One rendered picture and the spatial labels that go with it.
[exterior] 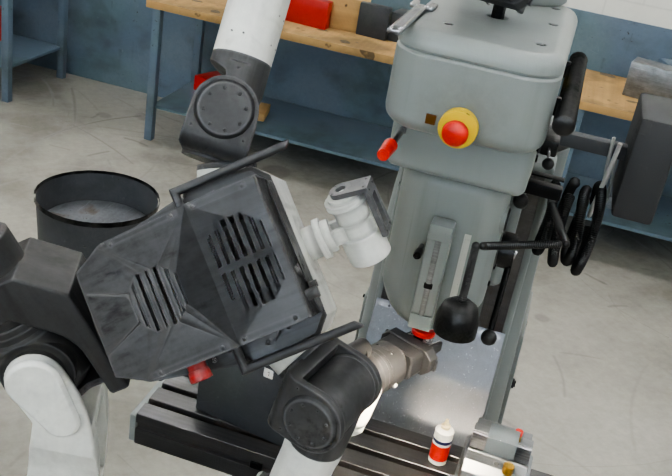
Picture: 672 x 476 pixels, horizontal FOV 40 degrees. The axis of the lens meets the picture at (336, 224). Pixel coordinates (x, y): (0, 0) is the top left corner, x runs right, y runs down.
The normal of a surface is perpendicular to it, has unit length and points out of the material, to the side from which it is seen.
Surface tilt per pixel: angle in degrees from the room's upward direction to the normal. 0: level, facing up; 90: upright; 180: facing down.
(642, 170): 90
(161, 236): 73
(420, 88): 90
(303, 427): 88
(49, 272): 13
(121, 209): 0
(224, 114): 62
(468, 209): 90
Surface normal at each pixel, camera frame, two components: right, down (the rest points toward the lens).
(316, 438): -0.44, 0.29
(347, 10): -0.14, 0.41
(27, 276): 0.38, -0.84
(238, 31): -0.23, -0.13
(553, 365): 0.15, -0.89
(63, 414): 0.09, 0.44
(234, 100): 0.11, -0.03
